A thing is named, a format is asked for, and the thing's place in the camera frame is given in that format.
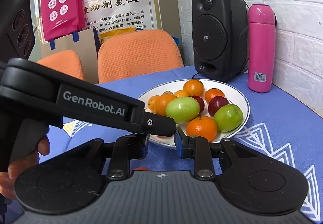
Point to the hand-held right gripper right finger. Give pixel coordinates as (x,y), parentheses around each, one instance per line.
(178,143)

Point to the pink bottle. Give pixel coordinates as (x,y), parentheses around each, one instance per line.
(261,47)

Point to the small tangerine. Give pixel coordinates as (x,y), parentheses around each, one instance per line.
(214,94)

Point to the blue printed tablecloth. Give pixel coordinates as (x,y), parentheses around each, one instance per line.
(265,117)

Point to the green jujube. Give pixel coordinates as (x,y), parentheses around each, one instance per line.
(228,117)
(183,109)

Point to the black speaker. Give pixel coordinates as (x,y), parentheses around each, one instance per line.
(217,37)

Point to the large orange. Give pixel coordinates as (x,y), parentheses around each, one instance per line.
(164,104)
(193,87)

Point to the brown paper bag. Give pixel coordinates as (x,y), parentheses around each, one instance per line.
(85,44)

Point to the orange chair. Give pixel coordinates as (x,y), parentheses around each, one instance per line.
(65,62)
(138,54)

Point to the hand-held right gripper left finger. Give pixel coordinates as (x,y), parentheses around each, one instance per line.
(138,148)

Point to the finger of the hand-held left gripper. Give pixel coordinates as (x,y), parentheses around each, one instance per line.
(156,124)

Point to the yellow plastic packet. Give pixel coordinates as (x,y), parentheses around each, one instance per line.
(118,33)

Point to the pink tote bag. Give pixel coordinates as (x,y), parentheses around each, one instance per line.
(60,11)

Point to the white plate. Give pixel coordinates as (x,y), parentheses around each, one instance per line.
(235,91)

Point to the bumpy mandarin orange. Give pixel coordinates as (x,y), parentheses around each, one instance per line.
(201,128)

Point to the small smooth orange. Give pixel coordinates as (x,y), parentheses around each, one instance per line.
(152,103)

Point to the dark red plum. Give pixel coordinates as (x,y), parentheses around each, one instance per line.
(200,102)
(217,104)

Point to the yellow-orange citrus fruit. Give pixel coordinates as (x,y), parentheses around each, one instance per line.
(181,93)

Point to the framed text wall poster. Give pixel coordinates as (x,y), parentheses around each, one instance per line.
(121,11)

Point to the person's left hand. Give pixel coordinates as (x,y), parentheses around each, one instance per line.
(7,181)

